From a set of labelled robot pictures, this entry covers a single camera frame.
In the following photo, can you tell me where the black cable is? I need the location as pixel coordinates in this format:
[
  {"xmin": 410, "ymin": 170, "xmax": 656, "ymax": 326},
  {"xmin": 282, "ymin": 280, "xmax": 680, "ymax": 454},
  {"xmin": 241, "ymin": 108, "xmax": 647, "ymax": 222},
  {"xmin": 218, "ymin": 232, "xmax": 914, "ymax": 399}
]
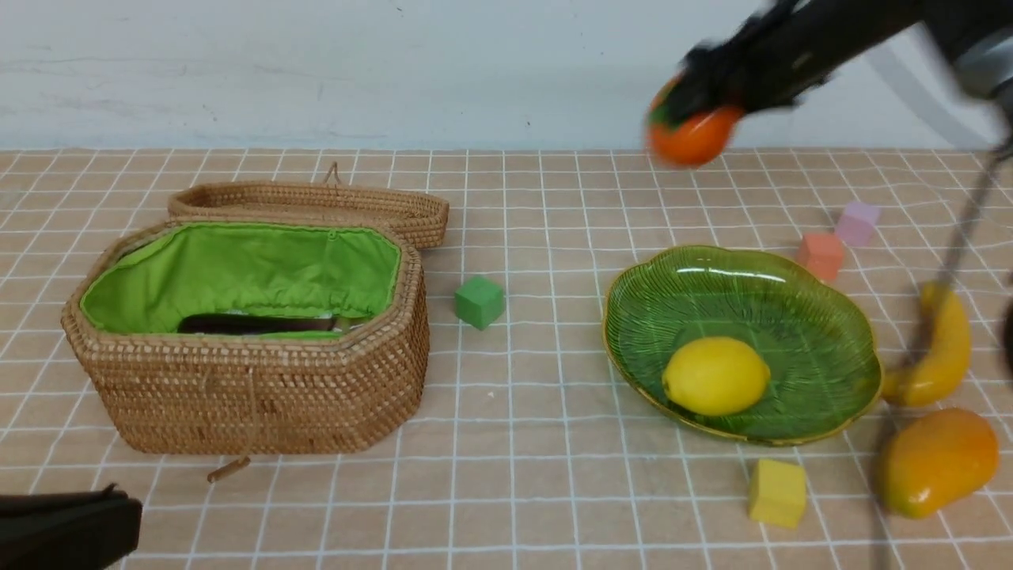
[{"xmin": 867, "ymin": 135, "xmax": 1013, "ymax": 570}]

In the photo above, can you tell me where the yellow foam cube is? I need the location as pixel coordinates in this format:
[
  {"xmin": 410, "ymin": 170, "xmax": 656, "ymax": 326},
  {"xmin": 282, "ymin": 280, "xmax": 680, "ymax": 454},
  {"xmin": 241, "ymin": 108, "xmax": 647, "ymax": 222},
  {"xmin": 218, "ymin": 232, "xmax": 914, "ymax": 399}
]
[{"xmin": 746, "ymin": 458, "xmax": 807, "ymax": 528}]

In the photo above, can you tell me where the orange toy persimmon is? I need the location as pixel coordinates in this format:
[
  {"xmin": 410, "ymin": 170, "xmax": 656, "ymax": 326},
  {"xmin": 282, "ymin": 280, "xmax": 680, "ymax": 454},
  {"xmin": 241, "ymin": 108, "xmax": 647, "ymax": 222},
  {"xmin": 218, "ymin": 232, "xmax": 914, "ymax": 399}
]
[{"xmin": 645, "ymin": 74, "xmax": 745, "ymax": 169}]

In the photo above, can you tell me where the yellow toy banana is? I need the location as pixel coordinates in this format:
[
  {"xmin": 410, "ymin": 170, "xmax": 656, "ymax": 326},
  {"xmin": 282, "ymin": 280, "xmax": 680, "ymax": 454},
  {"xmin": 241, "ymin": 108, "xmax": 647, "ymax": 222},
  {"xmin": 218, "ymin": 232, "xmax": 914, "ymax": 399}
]
[{"xmin": 882, "ymin": 282, "xmax": 972, "ymax": 408}]

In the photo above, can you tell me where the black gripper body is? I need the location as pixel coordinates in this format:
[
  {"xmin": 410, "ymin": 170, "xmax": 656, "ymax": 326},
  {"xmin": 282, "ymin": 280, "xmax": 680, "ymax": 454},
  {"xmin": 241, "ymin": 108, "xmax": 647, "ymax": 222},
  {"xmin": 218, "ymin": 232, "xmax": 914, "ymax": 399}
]
[{"xmin": 661, "ymin": 16, "xmax": 824, "ymax": 127}]

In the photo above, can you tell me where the pink foam cube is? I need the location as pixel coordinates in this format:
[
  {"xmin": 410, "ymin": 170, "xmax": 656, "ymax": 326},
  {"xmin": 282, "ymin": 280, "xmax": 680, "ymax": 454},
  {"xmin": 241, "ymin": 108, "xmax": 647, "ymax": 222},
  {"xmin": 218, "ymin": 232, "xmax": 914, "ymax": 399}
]
[{"xmin": 833, "ymin": 201, "xmax": 882, "ymax": 248}]

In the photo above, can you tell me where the woven wicker basket lid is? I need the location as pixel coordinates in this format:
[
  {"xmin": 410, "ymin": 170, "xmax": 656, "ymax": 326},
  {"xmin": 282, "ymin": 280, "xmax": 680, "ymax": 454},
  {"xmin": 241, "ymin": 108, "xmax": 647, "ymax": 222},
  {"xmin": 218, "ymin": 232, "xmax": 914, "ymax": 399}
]
[{"xmin": 167, "ymin": 165, "xmax": 451, "ymax": 249}]

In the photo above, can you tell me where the black object at bottom left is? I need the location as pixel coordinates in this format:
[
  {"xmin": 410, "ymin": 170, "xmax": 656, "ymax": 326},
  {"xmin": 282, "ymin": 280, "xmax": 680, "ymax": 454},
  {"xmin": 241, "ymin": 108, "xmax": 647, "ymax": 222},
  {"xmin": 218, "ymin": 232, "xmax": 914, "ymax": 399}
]
[{"xmin": 1, "ymin": 484, "xmax": 142, "ymax": 569}]

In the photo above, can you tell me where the yellow toy lemon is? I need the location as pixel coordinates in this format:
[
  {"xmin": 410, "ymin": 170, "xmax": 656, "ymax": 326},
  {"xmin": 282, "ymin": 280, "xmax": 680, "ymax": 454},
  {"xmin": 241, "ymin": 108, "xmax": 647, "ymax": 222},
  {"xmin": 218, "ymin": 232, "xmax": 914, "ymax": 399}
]
[{"xmin": 663, "ymin": 336, "xmax": 772, "ymax": 417}]

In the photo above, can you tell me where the purple toy eggplant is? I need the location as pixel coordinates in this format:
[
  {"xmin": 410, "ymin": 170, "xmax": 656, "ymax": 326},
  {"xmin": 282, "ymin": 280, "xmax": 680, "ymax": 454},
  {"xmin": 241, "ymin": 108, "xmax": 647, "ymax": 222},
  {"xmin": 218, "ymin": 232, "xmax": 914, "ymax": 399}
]
[{"xmin": 176, "ymin": 313, "xmax": 337, "ymax": 336}]

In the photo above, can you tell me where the orange yellow toy mango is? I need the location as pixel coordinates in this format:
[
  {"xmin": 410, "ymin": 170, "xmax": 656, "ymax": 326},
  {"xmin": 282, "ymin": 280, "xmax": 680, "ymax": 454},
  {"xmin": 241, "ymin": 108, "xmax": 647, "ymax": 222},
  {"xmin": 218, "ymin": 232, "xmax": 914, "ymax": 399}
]
[{"xmin": 876, "ymin": 408, "xmax": 1000, "ymax": 519}]

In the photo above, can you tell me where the woven wicker basket green lining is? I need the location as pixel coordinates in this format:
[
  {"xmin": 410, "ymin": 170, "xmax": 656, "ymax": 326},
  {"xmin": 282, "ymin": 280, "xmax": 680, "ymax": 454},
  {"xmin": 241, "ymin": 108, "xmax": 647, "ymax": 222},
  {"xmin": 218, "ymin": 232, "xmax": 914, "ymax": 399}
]
[{"xmin": 60, "ymin": 215, "xmax": 431, "ymax": 483}]

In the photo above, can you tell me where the orange foam cube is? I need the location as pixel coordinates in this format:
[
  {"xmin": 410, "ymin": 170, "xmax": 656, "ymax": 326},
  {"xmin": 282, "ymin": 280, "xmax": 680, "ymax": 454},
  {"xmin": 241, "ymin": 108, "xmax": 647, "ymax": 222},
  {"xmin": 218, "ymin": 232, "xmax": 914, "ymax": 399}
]
[{"xmin": 795, "ymin": 232, "xmax": 845, "ymax": 283}]

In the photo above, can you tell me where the green glass leaf plate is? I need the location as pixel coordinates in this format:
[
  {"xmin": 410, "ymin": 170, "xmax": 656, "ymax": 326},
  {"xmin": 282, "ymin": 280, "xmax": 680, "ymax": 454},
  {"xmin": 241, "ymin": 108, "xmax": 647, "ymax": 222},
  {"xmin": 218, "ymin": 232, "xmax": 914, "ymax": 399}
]
[{"xmin": 602, "ymin": 245, "xmax": 883, "ymax": 447}]

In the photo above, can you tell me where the green foam cube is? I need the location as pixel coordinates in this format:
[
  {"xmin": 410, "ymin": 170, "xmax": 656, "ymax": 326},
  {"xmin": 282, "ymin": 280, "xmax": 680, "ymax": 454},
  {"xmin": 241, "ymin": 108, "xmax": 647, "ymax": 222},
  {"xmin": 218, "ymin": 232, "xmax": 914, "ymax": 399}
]
[{"xmin": 453, "ymin": 275, "xmax": 507, "ymax": 331}]

